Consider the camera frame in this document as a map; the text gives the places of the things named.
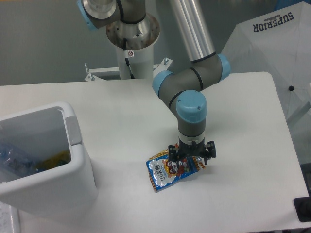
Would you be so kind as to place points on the yellow wrapper in can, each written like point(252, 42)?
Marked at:
point(57, 160)

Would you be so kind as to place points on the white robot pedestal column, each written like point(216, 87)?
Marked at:
point(135, 64)

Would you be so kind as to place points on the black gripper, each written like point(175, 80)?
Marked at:
point(189, 147)

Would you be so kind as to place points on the white metal base frame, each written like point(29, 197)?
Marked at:
point(107, 73)

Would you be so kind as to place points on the black device at edge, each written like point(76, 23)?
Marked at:
point(303, 208)

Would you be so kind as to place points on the clear crushed plastic bottle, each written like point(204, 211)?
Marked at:
point(15, 163)

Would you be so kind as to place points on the blue snack bag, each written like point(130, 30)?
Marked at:
point(163, 173)

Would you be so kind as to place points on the white Superior umbrella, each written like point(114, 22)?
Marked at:
point(278, 43)

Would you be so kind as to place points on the white trash can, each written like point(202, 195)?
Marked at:
point(43, 132)

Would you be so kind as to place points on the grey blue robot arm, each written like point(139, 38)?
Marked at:
point(133, 32)

